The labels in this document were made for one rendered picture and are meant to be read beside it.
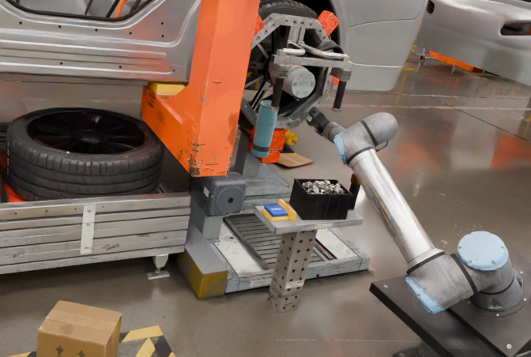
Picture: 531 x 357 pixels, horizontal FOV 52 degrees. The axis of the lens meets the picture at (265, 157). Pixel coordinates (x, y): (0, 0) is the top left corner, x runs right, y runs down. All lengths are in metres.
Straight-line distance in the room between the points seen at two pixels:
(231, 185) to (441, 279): 1.01
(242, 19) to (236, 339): 1.20
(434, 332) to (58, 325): 1.25
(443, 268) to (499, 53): 2.98
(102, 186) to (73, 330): 0.62
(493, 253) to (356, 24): 1.50
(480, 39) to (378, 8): 1.88
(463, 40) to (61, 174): 3.56
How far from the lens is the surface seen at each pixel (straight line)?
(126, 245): 2.32
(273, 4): 2.61
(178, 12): 2.52
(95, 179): 2.26
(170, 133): 2.36
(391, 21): 3.14
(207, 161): 2.15
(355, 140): 2.10
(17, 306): 2.31
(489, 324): 2.15
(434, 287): 1.96
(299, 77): 2.50
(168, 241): 2.37
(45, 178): 2.31
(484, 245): 1.99
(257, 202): 2.88
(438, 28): 5.11
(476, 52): 4.84
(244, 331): 2.27
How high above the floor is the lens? 1.42
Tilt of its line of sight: 21 degrees down
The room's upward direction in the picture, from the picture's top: 12 degrees clockwise
